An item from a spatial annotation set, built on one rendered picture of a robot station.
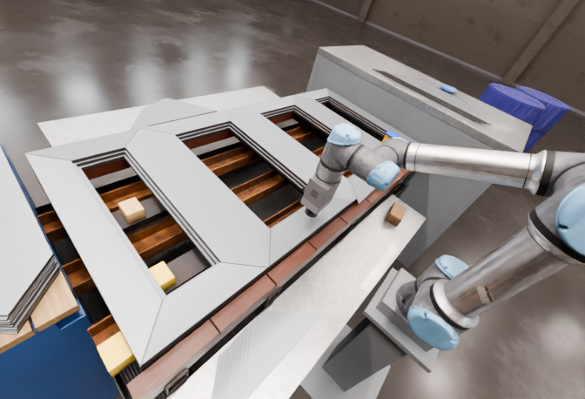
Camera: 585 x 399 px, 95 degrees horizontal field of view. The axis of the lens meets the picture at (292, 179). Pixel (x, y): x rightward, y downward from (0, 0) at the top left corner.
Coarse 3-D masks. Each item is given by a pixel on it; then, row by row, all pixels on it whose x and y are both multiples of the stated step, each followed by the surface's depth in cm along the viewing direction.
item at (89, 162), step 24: (312, 120) 146; (360, 120) 163; (96, 192) 80; (288, 216) 91; (336, 216) 97; (192, 240) 76; (144, 264) 68; (216, 264) 71; (240, 288) 67; (216, 312) 64
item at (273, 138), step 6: (276, 132) 125; (282, 132) 126; (258, 138) 118; (264, 138) 119; (270, 138) 120; (276, 138) 121; (282, 138) 122; (288, 138) 124; (264, 144) 115; (270, 144) 116; (276, 144) 118
